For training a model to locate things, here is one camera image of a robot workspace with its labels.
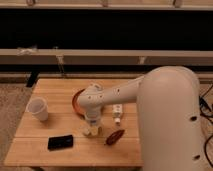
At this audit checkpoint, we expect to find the black cable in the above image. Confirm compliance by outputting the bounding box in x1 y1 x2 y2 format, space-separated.
198 84 213 168

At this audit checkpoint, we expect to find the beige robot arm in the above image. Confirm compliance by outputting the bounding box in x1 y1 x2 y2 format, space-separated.
78 66 205 171

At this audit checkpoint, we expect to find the white tube with cap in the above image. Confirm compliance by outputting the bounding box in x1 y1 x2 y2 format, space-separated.
113 104 123 125

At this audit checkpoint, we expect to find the white sponge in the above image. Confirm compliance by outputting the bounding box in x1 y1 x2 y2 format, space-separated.
83 126 102 136

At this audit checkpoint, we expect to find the black rectangular case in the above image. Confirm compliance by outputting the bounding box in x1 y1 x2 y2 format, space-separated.
48 135 73 150

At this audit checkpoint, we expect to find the wooden bench rail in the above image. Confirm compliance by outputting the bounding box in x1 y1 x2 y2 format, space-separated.
0 48 213 65

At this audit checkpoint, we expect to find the translucent yellowish gripper finger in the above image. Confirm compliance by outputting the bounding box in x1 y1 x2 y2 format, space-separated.
88 125 99 136

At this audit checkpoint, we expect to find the wooden table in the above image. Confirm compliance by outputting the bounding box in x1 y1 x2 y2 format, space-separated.
4 79 142 167

